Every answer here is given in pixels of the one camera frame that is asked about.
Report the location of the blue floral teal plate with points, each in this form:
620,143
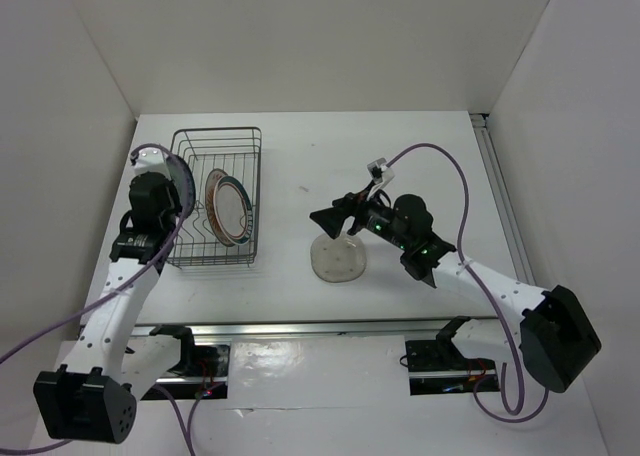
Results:
178,193

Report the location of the aluminium front rail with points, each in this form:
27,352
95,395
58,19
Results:
280,330

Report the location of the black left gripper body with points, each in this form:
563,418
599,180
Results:
173,209

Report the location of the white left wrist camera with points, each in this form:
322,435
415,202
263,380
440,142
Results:
149,159

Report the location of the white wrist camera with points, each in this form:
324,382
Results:
381,175
149,159

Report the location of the grey wire dish rack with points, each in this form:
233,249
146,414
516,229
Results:
212,153

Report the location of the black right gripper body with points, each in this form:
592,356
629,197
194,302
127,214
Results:
377,218

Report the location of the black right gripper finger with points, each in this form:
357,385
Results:
331,220
350,201

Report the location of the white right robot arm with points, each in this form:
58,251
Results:
546,330

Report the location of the clear glass square plate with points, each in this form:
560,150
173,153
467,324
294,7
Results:
339,260

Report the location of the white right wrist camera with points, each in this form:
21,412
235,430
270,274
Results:
381,175

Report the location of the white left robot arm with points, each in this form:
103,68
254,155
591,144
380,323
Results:
93,395

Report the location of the green red rimmed white plate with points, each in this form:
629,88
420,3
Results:
233,210

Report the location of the aluminium side rail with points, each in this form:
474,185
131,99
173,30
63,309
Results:
515,243

